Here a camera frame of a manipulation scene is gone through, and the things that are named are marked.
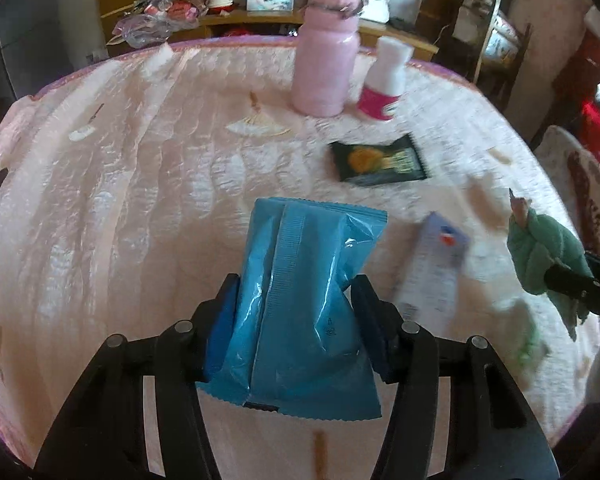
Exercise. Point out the dark green biscuit packet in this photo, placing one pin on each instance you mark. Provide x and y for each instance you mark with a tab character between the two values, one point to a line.
378	164

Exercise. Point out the wooden chair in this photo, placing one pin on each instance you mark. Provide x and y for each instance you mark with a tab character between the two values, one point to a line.
479	43

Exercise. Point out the white pill bottle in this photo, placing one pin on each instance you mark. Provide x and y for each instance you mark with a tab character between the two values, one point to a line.
385	81

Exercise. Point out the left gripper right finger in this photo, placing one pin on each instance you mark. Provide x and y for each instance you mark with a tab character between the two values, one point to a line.
493	433

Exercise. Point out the floral covered sofa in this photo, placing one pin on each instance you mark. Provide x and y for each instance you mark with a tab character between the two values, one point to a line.
575	173

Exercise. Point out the blue white small box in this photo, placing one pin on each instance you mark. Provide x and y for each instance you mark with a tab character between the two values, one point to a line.
427	293

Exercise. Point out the pink quilted table cover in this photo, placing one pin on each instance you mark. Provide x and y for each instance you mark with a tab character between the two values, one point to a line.
129	188

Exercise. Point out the green fluffy cloth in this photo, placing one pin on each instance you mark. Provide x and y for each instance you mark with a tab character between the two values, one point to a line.
536	242

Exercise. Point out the pink water bottle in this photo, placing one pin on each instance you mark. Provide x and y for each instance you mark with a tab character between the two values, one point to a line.
327	47

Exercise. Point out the wooden low cabinet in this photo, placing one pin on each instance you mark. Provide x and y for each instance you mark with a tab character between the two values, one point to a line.
241	22

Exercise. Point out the green white plastic wrapper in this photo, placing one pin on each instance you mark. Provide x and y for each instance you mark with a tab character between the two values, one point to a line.
523	347

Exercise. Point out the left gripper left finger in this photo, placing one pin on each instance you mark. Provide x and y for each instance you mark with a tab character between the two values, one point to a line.
99	431

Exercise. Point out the blue tissue pack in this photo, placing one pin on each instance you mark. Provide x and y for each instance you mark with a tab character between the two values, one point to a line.
296	348

